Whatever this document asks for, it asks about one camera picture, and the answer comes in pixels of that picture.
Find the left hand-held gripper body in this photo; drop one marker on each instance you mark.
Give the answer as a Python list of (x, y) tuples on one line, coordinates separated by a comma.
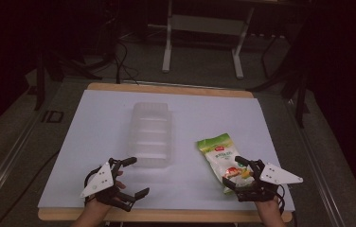
[(98, 181)]

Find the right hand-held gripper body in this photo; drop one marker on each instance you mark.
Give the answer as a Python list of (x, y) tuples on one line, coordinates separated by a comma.
[(275, 176)]

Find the green and white snack packet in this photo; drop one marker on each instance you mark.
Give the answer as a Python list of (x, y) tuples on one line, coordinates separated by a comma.
[(220, 154)]

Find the clear plastic container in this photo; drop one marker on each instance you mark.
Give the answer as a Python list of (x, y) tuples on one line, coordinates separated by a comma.
[(151, 134)]

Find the person's left hand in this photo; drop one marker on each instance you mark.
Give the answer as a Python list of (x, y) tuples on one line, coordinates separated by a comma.
[(98, 205)]

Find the person's right hand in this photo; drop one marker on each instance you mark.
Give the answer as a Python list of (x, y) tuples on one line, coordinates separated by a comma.
[(267, 206)]

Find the white table mat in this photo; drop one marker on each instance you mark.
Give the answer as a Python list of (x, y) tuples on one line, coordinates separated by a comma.
[(182, 119)]

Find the black metal stand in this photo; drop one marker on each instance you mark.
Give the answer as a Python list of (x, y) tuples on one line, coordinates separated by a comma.
[(301, 101)]

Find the wooden table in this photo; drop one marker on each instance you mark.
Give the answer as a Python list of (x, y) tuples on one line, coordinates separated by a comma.
[(166, 89)]

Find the grey metal floor rail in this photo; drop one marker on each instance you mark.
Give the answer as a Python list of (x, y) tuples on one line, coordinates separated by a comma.
[(5, 164), (318, 164)]

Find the black floor bracket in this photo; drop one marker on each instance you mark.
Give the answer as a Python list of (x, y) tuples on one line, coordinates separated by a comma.
[(53, 116)]

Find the white metal desk frame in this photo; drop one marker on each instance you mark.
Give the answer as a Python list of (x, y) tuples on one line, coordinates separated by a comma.
[(204, 25)]

